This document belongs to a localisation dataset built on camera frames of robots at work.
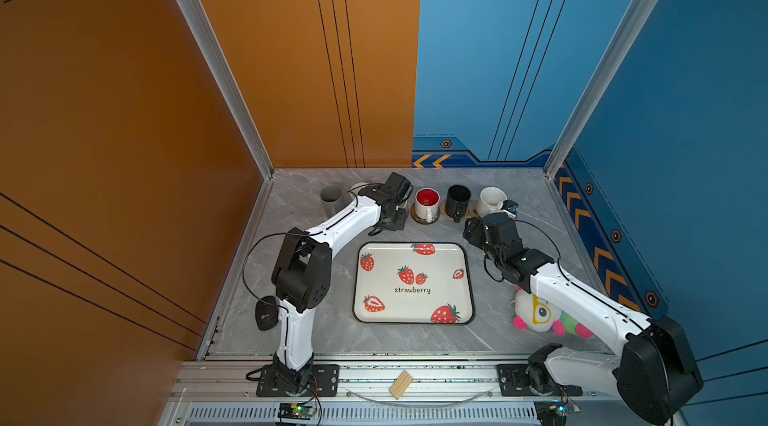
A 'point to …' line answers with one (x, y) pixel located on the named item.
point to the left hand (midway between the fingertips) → (395, 219)
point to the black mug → (458, 197)
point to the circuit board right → (552, 413)
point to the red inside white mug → (427, 200)
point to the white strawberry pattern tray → (413, 283)
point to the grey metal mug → (332, 200)
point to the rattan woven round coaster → (443, 211)
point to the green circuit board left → (300, 410)
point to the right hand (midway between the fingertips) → (471, 226)
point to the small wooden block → (401, 384)
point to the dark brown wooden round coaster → (422, 221)
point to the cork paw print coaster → (473, 211)
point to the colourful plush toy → (531, 312)
